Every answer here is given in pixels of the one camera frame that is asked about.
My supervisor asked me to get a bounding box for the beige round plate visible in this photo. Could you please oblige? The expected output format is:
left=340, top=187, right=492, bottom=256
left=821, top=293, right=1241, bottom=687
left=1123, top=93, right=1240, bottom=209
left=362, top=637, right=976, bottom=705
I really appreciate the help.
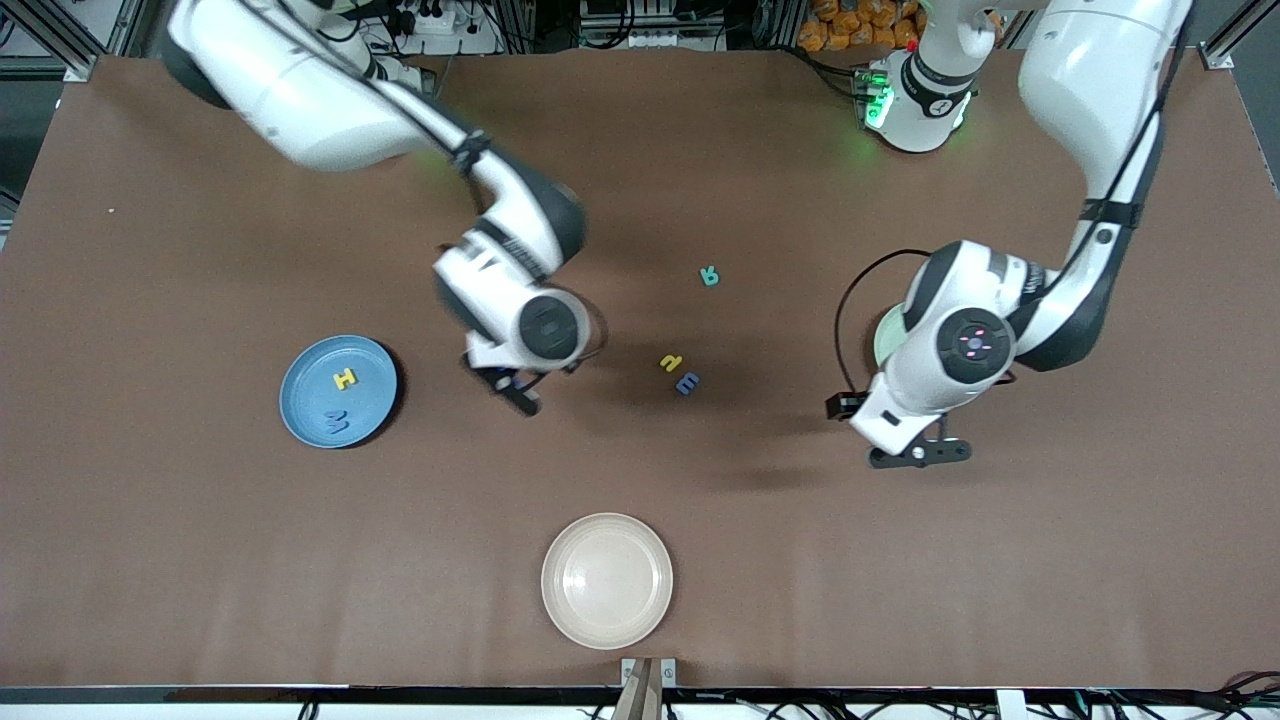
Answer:
left=541, top=513, right=674, bottom=651

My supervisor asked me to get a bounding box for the brown paper table cover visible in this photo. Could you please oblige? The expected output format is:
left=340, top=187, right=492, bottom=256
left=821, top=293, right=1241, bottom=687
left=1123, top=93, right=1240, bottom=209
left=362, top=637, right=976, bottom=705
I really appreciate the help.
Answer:
left=0, top=48, right=1280, bottom=691

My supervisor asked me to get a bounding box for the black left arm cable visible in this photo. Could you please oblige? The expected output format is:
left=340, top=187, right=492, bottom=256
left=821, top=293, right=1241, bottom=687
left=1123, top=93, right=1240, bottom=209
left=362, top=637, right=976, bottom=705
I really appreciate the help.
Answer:
left=826, top=250, right=936, bottom=422

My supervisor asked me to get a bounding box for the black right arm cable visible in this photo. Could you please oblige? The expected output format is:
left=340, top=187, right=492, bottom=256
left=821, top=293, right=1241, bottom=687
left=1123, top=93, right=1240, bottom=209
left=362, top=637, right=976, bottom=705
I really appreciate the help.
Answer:
left=560, top=295, right=610, bottom=377

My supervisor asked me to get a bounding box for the green round plate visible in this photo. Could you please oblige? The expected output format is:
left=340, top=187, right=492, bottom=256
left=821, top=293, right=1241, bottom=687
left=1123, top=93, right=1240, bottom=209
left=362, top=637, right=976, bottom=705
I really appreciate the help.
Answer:
left=873, top=305, right=907, bottom=369

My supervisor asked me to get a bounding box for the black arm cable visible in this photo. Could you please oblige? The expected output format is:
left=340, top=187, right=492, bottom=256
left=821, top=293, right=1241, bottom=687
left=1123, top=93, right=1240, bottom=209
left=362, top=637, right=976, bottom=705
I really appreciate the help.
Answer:
left=560, top=295, right=610, bottom=377
left=826, top=250, right=936, bottom=422

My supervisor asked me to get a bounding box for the orange fruit pile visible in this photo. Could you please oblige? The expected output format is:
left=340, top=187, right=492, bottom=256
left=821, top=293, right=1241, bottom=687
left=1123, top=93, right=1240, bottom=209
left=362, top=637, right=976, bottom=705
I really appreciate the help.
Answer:
left=797, top=0, right=1006, bottom=53

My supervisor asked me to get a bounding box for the red and black cable bundle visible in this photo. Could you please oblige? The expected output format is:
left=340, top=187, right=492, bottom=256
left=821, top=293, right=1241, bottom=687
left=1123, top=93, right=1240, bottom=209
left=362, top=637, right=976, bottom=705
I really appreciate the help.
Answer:
left=1190, top=670, right=1280, bottom=715

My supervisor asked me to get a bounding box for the beige camera pole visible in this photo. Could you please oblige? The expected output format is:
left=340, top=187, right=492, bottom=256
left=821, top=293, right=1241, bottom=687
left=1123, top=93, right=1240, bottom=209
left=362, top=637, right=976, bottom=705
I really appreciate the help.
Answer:
left=611, top=660, right=665, bottom=720

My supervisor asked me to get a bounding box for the blue round plate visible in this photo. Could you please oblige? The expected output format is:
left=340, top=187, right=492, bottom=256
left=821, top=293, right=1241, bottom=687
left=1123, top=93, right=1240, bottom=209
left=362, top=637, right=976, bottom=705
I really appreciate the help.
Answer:
left=279, top=335, right=399, bottom=449

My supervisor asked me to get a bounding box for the black and white control box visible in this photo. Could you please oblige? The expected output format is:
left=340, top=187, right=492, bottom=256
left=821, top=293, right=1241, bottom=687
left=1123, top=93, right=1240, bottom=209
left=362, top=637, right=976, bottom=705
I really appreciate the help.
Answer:
left=578, top=0, right=728, bottom=51

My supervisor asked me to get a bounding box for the white power strip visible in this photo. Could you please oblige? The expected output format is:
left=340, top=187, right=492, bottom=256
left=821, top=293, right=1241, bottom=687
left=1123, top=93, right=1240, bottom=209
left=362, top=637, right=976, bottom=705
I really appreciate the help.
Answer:
left=375, top=0, right=501, bottom=57

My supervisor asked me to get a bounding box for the aluminium frame strut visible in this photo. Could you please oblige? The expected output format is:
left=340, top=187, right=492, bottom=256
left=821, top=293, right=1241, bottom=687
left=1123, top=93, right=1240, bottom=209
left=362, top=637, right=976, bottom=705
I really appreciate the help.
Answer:
left=0, top=0, right=166, bottom=83
left=1197, top=0, right=1280, bottom=71

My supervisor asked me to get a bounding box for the grey metal mount bracket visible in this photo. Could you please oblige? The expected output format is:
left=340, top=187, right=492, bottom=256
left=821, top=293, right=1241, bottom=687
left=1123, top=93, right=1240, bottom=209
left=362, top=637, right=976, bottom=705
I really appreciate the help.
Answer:
left=620, top=657, right=678, bottom=689

